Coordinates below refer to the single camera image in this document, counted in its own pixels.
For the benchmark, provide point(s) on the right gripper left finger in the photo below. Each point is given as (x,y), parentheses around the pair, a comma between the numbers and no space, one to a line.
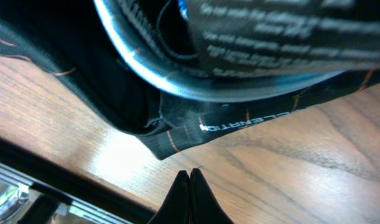
(175,208)

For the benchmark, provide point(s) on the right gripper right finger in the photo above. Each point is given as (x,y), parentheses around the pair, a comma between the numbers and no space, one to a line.
(204,207)

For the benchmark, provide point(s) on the black jersey with orange lines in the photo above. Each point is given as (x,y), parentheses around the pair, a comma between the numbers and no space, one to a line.
(178,74)

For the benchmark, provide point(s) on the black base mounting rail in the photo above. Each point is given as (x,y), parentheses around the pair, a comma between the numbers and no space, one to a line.
(34,190)

